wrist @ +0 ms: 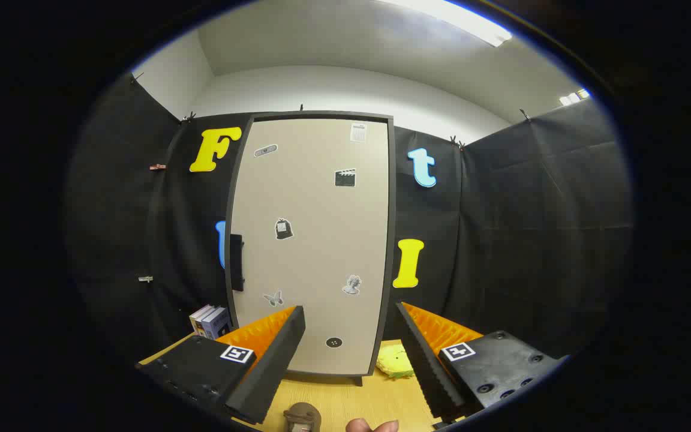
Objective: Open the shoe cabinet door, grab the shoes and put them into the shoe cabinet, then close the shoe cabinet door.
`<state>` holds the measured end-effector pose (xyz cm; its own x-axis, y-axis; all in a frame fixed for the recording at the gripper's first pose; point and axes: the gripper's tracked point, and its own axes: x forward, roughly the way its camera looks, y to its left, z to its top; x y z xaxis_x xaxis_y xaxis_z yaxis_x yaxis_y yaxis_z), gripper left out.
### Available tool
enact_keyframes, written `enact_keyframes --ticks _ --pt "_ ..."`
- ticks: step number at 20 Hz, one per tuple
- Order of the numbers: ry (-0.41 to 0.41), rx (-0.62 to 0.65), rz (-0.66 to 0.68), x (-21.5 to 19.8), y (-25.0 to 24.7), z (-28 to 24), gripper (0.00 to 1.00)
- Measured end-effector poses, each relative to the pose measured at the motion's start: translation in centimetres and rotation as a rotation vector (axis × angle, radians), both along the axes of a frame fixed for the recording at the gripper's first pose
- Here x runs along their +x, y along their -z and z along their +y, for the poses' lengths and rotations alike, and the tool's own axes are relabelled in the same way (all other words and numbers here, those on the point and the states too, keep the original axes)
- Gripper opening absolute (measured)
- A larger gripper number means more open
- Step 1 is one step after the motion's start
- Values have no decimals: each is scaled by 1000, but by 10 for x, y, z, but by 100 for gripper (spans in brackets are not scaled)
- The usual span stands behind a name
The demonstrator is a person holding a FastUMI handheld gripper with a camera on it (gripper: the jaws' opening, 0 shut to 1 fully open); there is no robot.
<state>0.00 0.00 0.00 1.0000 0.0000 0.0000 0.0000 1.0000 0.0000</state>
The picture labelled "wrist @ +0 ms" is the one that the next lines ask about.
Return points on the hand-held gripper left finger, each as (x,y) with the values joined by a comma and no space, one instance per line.
(273,366)

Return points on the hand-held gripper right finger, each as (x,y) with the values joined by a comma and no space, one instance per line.
(426,366)

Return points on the brown fuzzy shoe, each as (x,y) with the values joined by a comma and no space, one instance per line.
(302,415)

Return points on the dark grey shoe cabinet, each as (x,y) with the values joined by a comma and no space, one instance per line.
(392,240)

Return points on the yellow pineapple plush toy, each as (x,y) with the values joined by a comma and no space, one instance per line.
(394,362)

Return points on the purple paperback book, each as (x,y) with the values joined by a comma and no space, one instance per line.
(218,323)

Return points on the silver metal clip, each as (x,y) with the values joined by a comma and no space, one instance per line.
(146,279)

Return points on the black backdrop cloth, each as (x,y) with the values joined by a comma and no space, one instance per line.
(531,240)

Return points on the brown clothes peg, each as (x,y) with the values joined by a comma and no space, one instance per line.
(157,167)

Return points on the small ceiling light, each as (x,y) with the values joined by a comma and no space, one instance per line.
(574,96)

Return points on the long ceiling light panel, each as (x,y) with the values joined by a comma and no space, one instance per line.
(459,21)

